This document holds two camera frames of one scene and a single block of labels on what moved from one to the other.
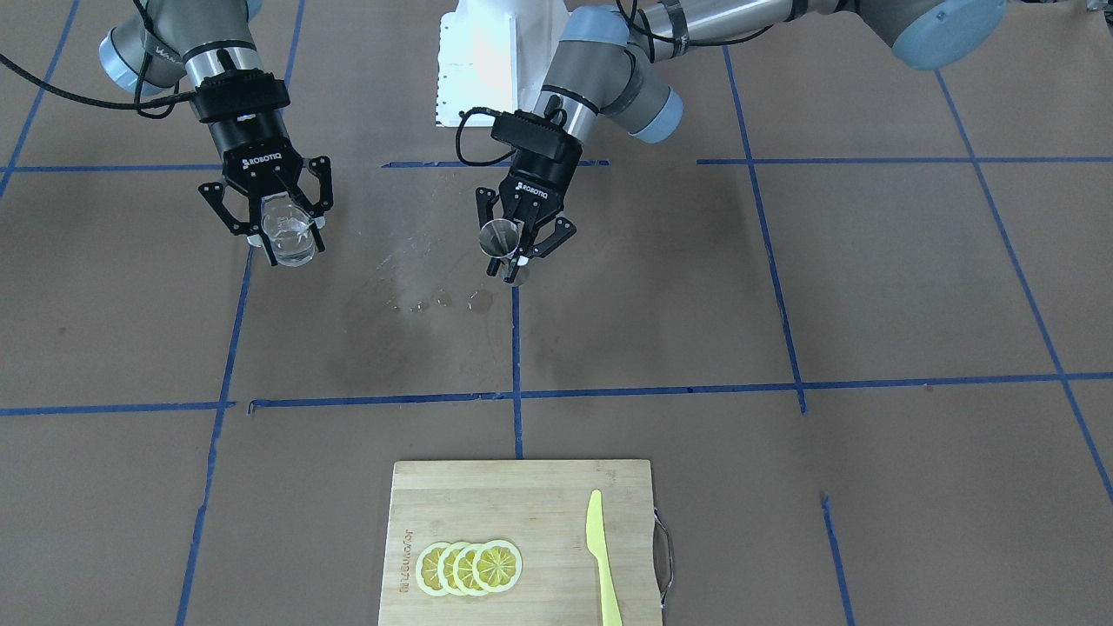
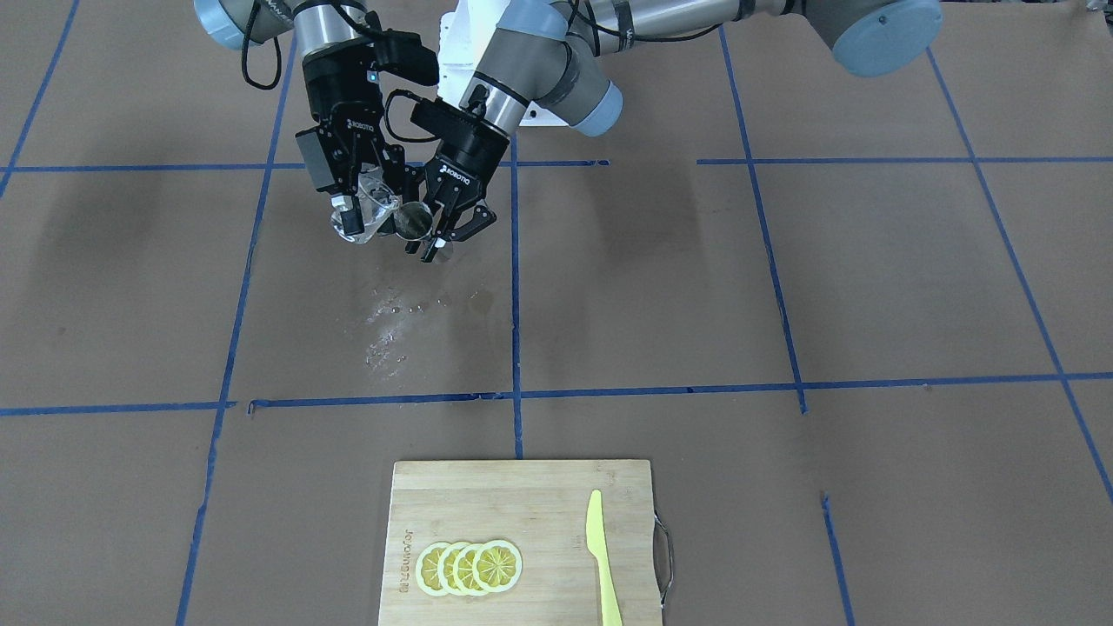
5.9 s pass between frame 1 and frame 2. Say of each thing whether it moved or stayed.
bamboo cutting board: stayed
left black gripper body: moved
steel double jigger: moved
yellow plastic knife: stayed
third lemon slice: stayed
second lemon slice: stayed
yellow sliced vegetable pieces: stayed
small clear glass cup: moved
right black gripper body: moved
